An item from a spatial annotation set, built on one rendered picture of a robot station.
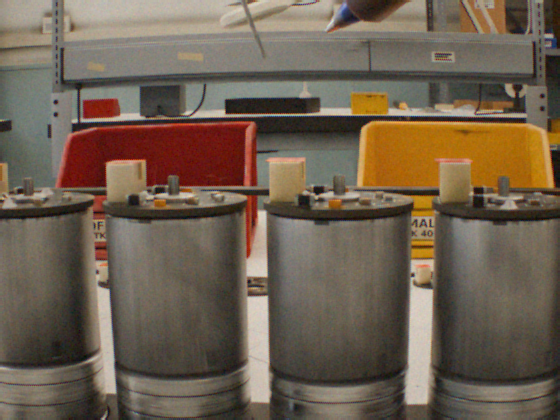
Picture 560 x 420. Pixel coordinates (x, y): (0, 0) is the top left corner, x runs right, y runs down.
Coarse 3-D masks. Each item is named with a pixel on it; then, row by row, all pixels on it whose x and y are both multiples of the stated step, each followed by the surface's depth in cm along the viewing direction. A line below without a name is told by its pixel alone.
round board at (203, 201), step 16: (160, 192) 16; (208, 192) 17; (224, 192) 17; (112, 208) 15; (128, 208) 15; (144, 208) 15; (160, 208) 15; (176, 208) 15; (192, 208) 15; (208, 208) 15; (224, 208) 15; (240, 208) 15
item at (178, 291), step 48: (144, 240) 15; (192, 240) 15; (240, 240) 15; (144, 288) 15; (192, 288) 15; (240, 288) 15; (144, 336) 15; (192, 336) 15; (240, 336) 16; (144, 384) 15; (192, 384) 15; (240, 384) 16
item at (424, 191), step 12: (12, 192) 18; (72, 192) 18; (84, 192) 18; (96, 192) 17; (228, 192) 17; (240, 192) 17; (252, 192) 17; (264, 192) 17; (396, 192) 17; (408, 192) 17; (420, 192) 17; (432, 192) 17; (528, 192) 16; (552, 192) 16
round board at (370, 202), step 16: (320, 192) 16; (352, 192) 16; (368, 192) 16; (384, 192) 16; (272, 208) 15; (288, 208) 14; (304, 208) 14; (320, 208) 14; (336, 208) 14; (352, 208) 14; (368, 208) 14; (384, 208) 14; (400, 208) 14
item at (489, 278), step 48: (480, 240) 14; (528, 240) 14; (480, 288) 14; (528, 288) 14; (432, 336) 15; (480, 336) 14; (528, 336) 14; (432, 384) 15; (480, 384) 14; (528, 384) 14
